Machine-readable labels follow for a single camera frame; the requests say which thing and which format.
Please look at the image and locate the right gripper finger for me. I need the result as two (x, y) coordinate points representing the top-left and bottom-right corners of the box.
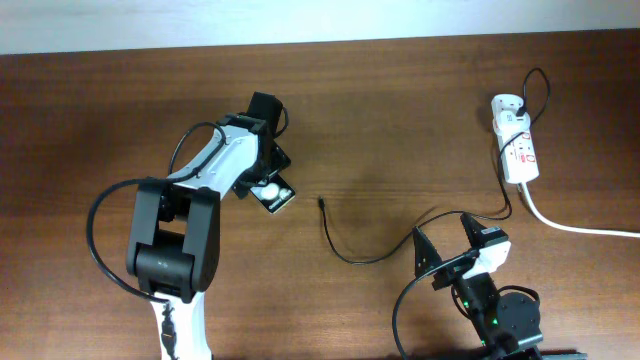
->
(460, 213), (503, 249)
(412, 227), (443, 278)

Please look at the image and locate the black Galaxy flip phone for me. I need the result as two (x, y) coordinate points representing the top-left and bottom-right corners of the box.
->
(250, 175), (296, 214)

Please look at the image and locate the black USB charging cable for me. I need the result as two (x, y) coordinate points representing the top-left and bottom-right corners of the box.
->
(317, 67), (552, 266)

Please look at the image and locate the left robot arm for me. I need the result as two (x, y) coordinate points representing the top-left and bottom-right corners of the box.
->
(126, 92), (295, 359)

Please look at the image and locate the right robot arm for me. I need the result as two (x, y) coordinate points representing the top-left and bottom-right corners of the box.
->
(403, 213), (588, 359)

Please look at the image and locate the white power strip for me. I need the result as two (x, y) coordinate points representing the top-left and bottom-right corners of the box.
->
(491, 94), (539, 184)

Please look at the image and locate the white power strip cord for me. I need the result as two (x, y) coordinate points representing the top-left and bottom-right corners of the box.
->
(517, 181), (640, 239)

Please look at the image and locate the white USB wall charger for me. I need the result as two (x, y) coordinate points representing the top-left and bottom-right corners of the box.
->
(493, 108), (531, 136)

